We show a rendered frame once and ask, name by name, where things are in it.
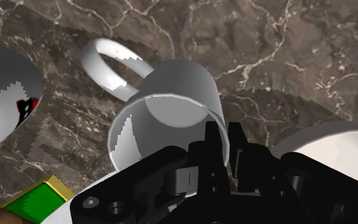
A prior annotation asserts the white bowl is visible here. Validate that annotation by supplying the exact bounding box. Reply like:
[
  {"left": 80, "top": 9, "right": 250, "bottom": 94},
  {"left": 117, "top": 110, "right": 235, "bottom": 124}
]
[{"left": 270, "top": 120, "right": 358, "bottom": 191}]

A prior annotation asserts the plain white mug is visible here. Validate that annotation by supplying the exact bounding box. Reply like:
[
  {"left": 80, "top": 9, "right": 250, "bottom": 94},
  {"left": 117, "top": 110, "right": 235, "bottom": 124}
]
[{"left": 80, "top": 38, "right": 231, "bottom": 199}]

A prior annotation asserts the white mug with red print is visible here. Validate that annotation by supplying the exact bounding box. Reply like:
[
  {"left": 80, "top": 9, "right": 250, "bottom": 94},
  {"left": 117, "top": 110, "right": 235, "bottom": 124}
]
[{"left": 0, "top": 46, "right": 45, "bottom": 157}]

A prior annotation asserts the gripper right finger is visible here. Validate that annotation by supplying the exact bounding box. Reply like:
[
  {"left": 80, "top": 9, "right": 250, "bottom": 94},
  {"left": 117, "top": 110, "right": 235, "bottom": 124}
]
[{"left": 228, "top": 122, "right": 358, "bottom": 224}]

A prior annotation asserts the green and yellow box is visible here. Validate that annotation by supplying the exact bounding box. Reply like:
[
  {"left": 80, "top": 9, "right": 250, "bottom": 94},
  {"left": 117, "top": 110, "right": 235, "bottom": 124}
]
[{"left": 0, "top": 174, "right": 75, "bottom": 224}]

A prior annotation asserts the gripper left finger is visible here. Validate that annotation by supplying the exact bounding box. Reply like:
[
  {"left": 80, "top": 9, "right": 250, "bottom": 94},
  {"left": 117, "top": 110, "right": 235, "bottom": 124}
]
[{"left": 69, "top": 120, "right": 230, "bottom": 224}]

